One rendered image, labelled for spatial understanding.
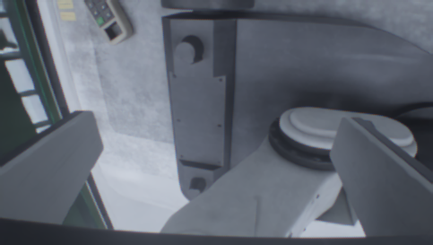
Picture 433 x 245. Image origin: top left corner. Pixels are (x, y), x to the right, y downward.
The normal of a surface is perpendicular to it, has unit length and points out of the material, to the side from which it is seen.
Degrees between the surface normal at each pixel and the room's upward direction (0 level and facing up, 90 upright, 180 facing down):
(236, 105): 0
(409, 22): 0
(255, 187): 90
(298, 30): 0
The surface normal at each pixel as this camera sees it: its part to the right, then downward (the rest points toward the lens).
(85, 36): -0.23, 0.50
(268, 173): 0.01, -0.85
